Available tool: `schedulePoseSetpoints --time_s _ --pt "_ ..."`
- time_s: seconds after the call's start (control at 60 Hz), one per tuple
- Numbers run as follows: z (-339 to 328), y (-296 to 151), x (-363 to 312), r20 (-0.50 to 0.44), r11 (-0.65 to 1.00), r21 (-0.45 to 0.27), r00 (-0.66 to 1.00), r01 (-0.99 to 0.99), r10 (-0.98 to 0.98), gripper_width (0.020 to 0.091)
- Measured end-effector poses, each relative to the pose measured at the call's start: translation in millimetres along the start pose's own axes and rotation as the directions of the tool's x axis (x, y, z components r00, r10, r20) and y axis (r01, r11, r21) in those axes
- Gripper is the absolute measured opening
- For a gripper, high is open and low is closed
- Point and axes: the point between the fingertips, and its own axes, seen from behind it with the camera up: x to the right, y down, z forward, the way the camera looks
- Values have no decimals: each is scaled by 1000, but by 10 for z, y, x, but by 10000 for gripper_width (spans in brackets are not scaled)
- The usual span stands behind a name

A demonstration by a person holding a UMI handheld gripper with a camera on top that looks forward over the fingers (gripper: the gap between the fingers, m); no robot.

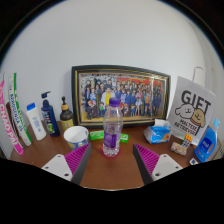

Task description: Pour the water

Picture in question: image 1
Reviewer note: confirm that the tall green white box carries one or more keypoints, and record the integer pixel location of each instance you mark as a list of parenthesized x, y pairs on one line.
[(18, 110)]

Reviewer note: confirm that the white remote control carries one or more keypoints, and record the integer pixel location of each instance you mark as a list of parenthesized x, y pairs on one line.
[(194, 161)]

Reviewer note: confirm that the flat round red coaster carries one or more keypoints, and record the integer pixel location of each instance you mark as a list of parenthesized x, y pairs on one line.
[(102, 155)]

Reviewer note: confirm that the blue detergent bottle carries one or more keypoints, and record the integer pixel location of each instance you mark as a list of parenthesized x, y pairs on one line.
[(206, 143)]

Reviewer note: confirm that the blue tissue pack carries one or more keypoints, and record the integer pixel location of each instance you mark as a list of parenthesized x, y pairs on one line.
[(157, 133)]

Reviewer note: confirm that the green packet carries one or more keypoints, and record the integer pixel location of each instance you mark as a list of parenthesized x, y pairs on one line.
[(96, 135), (124, 138)]

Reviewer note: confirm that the white paper gift bag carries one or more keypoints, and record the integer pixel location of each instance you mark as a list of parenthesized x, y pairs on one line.
[(191, 110)]

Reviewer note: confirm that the framed group picture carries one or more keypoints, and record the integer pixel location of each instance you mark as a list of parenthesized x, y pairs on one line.
[(140, 96)]

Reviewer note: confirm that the clear purple-capped water bottle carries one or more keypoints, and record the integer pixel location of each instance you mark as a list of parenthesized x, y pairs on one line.
[(112, 133)]

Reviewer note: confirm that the dark blue pump bottle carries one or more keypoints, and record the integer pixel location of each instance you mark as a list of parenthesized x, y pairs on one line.
[(50, 118)]

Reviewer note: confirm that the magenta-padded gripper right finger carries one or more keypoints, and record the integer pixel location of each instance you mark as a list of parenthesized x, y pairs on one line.
[(165, 165)]

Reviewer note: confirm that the white blue-capped bottle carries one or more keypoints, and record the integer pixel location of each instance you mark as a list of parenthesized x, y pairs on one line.
[(36, 123)]

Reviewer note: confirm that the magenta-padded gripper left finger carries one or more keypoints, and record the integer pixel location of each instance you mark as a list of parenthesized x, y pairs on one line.
[(58, 165)]

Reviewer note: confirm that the brown pump bottle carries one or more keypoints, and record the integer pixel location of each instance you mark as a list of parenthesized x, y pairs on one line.
[(66, 118)]

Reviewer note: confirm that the small orange white box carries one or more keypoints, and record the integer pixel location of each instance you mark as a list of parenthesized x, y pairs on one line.
[(187, 140)]

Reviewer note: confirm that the blue patterned mug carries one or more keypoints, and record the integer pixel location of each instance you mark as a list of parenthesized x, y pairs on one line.
[(76, 136)]

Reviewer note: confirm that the small beige snack packet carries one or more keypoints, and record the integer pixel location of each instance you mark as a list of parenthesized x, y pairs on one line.
[(178, 149)]

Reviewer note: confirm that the tall pink box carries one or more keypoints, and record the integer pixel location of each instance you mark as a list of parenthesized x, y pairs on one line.
[(10, 130)]

